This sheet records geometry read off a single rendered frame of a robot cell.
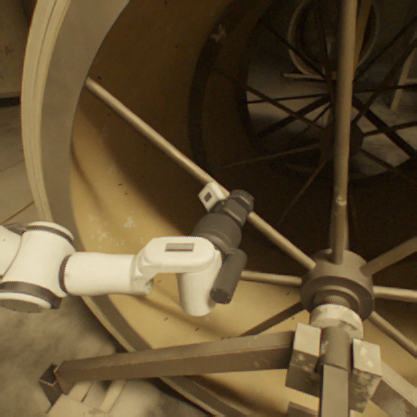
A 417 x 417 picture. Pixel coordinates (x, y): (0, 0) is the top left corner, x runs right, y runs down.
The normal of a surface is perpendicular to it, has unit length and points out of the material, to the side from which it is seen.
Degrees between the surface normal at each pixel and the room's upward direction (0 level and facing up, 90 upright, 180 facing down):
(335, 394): 0
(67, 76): 90
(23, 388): 0
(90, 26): 90
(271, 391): 7
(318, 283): 90
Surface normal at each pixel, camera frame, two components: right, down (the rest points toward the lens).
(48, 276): 0.86, -0.25
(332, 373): 0.00, -0.84
